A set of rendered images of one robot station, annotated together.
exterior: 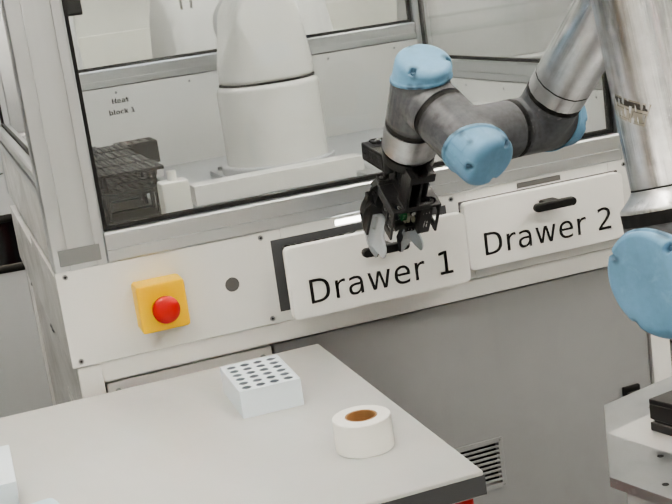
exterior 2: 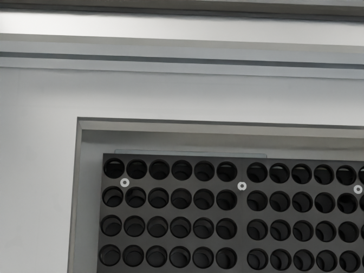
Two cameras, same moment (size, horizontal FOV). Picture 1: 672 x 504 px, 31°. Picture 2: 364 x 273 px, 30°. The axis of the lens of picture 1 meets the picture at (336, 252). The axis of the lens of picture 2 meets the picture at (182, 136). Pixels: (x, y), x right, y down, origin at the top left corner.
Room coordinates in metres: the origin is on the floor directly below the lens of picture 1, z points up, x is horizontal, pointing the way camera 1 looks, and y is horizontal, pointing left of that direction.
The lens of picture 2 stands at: (2.11, -0.34, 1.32)
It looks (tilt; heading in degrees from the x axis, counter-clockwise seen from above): 75 degrees down; 191
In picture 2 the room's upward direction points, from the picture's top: 8 degrees clockwise
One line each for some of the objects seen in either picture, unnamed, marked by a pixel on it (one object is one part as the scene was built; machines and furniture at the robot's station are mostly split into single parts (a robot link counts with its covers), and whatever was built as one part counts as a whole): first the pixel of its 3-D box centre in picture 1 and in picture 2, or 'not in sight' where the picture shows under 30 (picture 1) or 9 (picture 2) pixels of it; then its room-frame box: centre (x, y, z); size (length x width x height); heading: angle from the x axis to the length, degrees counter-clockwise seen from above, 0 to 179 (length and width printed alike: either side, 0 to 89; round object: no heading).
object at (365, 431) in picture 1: (363, 431); not in sight; (1.34, 0.00, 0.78); 0.07 x 0.07 x 0.04
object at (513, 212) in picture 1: (545, 220); not in sight; (1.91, -0.35, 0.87); 0.29 x 0.02 x 0.11; 108
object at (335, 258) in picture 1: (379, 264); not in sight; (1.76, -0.06, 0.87); 0.29 x 0.02 x 0.11; 108
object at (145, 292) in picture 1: (161, 304); not in sight; (1.70, 0.26, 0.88); 0.07 x 0.05 x 0.07; 108
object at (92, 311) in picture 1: (298, 211); not in sight; (2.29, 0.06, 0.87); 1.02 x 0.95 x 0.14; 108
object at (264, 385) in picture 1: (260, 385); not in sight; (1.56, 0.13, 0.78); 0.12 x 0.08 x 0.04; 16
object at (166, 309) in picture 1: (165, 308); not in sight; (1.67, 0.25, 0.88); 0.04 x 0.03 x 0.04; 108
